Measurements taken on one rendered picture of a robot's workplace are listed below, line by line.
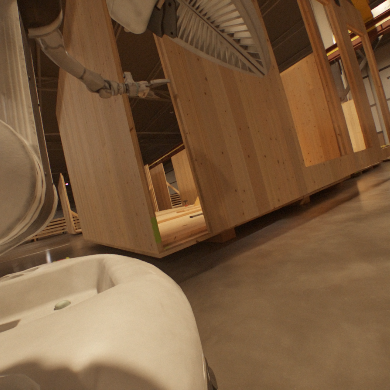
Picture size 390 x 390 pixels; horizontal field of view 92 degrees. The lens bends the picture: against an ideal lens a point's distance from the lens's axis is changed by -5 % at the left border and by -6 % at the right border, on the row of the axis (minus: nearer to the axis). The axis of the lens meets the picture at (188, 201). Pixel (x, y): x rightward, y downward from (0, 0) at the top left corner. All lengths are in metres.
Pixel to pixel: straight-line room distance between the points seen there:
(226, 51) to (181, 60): 1.29
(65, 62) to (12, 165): 0.89
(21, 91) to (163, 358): 0.35
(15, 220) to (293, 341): 0.67
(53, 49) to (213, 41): 0.87
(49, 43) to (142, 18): 0.84
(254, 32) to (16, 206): 0.29
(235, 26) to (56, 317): 0.31
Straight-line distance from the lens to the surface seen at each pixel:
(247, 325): 0.77
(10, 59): 0.39
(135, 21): 0.26
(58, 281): 0.51
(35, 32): 0.61
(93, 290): 0.49
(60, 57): 1.11
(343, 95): 12.38
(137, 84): 1.31
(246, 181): 1.48
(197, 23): 0.26
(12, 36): 0.41
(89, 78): 1.19
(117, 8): 0.26
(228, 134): 1.48
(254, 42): 0.25
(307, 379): 0.61
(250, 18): 0.25
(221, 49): 0.27
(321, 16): 14.75
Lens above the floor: 0.44
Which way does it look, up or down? 1 degrees down
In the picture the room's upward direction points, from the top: 13 degrees counter-clockwise
